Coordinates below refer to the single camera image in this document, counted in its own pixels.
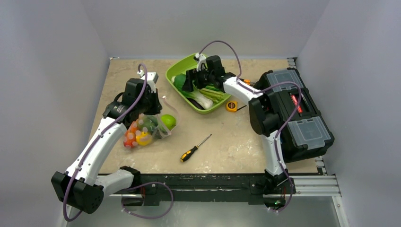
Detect green plastic tray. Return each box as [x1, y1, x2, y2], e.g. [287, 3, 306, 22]
[166, 53, 231, 114]

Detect green apple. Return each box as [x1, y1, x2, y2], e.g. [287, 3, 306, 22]
[160, 114, 177, 130]

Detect green mango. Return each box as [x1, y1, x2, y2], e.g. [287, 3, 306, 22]
[137, 115, 158, 134]

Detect clear zip bag pink dots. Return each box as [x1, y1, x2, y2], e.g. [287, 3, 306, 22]
[123, 96, 181, 149]

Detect orange persimmon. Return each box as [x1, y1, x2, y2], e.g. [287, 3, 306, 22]
[127, 122, 139, 134]

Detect red bell pepper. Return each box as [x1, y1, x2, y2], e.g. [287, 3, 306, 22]
[123, 131, 138, 149]

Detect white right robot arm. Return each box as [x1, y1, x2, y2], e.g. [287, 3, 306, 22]
[181, 53, 295, 194]

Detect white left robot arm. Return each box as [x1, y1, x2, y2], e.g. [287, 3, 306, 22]
[51, 77, 162, 221]

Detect green bok choy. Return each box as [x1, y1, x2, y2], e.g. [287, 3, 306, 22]
[173, 73, 214, 110]

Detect yellow tape measure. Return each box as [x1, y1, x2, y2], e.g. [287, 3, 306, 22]
[226, 101, 246, 113]

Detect yellow black screwdriver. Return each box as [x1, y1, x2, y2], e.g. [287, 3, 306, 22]
[180, 134, 212, 162]

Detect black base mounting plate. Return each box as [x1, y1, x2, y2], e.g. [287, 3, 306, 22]
[118, 173, 296, 208]

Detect black toolbox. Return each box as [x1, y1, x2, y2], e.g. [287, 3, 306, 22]
[254, 68, 334, 163]

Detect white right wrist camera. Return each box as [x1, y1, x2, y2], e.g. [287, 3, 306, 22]
[193, 53, 207, 71]

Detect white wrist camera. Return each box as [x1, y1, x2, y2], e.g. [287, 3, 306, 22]
[193, 53, 207, 71]
[137, 70, 159, 93]

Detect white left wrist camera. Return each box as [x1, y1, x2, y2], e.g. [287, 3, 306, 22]
[137, 70, 159, 93]

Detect aluminium frame rail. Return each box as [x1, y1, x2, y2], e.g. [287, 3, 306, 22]
[111, 174, 340, 201]

